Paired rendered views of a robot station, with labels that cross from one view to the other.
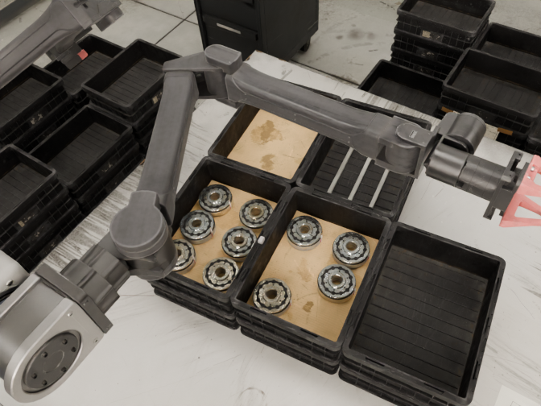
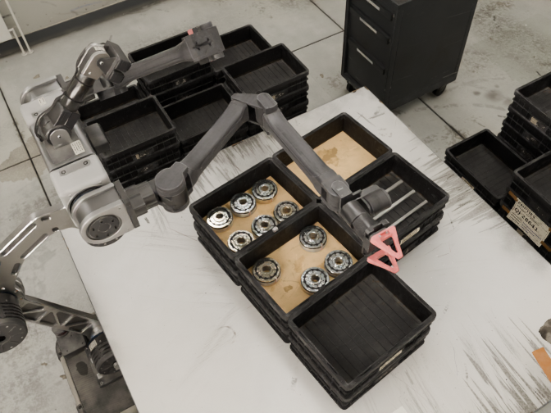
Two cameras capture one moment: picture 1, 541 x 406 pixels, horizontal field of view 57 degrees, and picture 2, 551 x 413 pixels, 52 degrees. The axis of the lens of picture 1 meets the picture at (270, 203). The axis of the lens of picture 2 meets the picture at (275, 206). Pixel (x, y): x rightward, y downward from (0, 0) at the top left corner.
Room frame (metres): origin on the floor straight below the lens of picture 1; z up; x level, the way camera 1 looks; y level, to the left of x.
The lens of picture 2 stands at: (-0.36, -0.45, 2.63)
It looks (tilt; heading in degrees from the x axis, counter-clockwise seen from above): 53 degrees down; 24
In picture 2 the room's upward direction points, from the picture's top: 4 degrees counter-clockwise
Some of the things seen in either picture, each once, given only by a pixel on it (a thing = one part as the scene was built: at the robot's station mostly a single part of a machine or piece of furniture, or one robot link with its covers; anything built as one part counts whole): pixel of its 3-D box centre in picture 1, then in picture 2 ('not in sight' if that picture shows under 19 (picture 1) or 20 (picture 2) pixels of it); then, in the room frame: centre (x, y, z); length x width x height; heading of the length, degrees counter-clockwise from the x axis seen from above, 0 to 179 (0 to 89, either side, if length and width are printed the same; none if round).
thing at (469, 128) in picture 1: (437, 142); (359, 200); (0.54, -0.29, 1.45); 0.12 x 0.11 x 0.09; 53
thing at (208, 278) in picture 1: (220, 273); (241, 241); (0.65, 0.16, 0.86); 0.10 x 0.10 x 0.01
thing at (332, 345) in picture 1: (314, 260); (302, 257); (0.63, -0.10, 0.92); 0.40 x 0.30 x 0.02; 149
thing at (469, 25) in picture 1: (436, 43); (548, 132); (2.15, -0.96, 0.37); 0.40 x 0.30 x 0.45; 52
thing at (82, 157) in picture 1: (91, 166); (206, 132); (1.58, 0.82, 0.31); 0.40 x 0.30 x 0.34; 142
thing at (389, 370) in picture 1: (426, 304); (362, 318); (0.48, -0.36, 0.92); 0.40 x 0.30 x 0.02; 149
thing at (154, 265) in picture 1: (140, 250); (168, 193); (0.39, 0.20, 1.44); 0.10 x 0.09 x 0.05; 142
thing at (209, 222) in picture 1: (196, 224); (243, 202); (0.82, 0.22, 0.86); 0.10 x 0.10 x 0.01
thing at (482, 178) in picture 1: (485, 180); (368, 230); (0.45, -0.34, 1.46); 0.07 x 0.07 x 0.10; 53
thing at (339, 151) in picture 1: (364, 165); (383, 208); (0.98, -0.30, 0.87); 0.40 x 0.30 x 0.11; 149
